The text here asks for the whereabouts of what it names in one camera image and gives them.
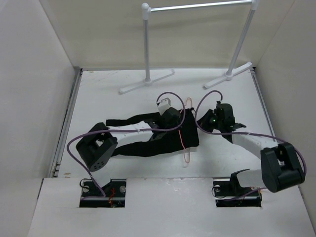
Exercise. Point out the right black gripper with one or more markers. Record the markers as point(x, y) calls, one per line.
point(204, 121)

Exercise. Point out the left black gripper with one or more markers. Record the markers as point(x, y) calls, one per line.
point(177, 125)

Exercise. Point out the black trousers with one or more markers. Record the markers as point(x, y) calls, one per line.
point(176, 140)

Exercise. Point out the pink wire hanger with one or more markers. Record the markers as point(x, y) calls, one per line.
point(186, 149)

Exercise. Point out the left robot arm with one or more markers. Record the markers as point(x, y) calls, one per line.
point(144, 135)

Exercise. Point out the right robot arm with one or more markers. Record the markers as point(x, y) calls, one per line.
point(280, 166)

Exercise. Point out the white metal clothes rack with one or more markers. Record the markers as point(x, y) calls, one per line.
point(189, 33)

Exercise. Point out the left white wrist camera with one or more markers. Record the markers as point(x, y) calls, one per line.
point(163, 105)

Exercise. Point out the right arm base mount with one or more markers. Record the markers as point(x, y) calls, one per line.
point(229, 193)

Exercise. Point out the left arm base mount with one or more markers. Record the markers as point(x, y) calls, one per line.
point(91, 196)

